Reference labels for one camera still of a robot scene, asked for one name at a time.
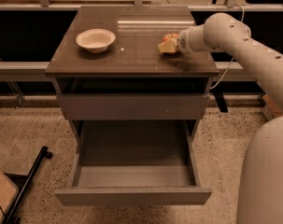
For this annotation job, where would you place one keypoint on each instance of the black metal stand leg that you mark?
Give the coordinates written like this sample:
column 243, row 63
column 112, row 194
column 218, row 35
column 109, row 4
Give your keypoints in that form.
column 23, row 182

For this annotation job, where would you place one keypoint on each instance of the white paper bowl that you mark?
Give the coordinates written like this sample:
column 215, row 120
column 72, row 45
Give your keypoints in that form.
column 95, row 40

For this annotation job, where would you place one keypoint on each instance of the cardboard box at right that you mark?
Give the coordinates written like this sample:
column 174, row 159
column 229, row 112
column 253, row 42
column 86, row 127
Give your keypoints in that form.
column 271, row 109

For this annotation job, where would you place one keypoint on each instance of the grey top drawer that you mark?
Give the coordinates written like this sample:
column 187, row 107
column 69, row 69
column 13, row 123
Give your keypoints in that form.
column 132, row 107

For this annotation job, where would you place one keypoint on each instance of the red apple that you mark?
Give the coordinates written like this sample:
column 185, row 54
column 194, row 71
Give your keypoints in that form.
column 169, row 37

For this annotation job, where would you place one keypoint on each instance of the open grey middle drawer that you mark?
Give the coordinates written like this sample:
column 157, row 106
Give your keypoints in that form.
column 134, row 162

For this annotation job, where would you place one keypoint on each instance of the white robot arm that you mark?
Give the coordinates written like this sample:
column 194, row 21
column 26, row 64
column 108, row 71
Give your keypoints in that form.
column 260, row 198

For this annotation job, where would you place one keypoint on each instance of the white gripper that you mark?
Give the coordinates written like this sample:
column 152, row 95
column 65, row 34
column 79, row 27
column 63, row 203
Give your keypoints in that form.
column 184, row 42

